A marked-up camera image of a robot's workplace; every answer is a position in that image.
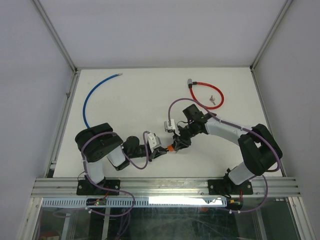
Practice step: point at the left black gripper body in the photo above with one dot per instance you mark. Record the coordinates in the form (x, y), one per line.
(142, 151)

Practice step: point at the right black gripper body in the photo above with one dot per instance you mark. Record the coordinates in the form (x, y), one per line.
(187, 132)

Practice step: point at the orange black padlock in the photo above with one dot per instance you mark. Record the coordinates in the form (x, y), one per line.
(170, 148)

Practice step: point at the red cable lock keys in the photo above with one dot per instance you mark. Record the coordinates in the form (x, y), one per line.
(212, 100)

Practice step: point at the red cable lock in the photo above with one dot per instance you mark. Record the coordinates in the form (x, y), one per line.
(192, 83)

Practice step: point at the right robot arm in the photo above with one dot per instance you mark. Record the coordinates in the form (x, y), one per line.
(258, 147)

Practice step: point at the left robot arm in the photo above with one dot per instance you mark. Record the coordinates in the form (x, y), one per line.
(101, 142)

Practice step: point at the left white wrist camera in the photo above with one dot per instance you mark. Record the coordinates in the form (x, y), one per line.
(153, 140)

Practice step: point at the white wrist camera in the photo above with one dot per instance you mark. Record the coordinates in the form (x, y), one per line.
(171, 127)
(153, 140)

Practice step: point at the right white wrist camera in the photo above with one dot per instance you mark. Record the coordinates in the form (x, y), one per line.
(171, 127)

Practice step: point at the white slotted cable duct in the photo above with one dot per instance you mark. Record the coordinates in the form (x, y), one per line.
(139, 202)

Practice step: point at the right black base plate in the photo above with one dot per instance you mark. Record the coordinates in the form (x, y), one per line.
(227, 188)

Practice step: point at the blue cable lock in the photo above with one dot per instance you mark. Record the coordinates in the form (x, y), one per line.
(89, 99)

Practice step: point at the aluminium mounting rail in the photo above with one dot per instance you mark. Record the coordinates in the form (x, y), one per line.
(275, 187)

